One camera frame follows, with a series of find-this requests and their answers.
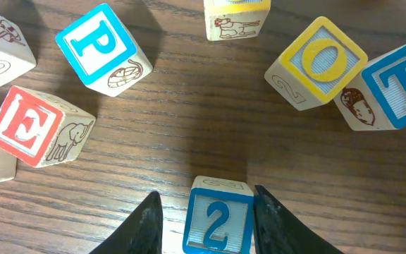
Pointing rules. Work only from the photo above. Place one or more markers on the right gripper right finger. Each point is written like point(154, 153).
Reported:
point(278, 231)

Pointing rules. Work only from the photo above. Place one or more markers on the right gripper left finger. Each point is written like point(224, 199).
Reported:
point(140, 233)

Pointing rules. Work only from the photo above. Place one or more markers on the blue 2 block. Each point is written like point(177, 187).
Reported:
point(219, 217)

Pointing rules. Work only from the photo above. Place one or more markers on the red E block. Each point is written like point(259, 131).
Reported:
point(42, 129)

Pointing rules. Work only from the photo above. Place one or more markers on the yellow O block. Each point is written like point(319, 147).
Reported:
point(316, 66)

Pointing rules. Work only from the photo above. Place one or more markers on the blue T block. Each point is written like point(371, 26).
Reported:
point(375, 100)

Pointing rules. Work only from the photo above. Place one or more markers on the blue P block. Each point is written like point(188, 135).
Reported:
point(103, 52)

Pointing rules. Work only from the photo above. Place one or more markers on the yellow block top centre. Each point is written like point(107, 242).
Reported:
point(234, 19)

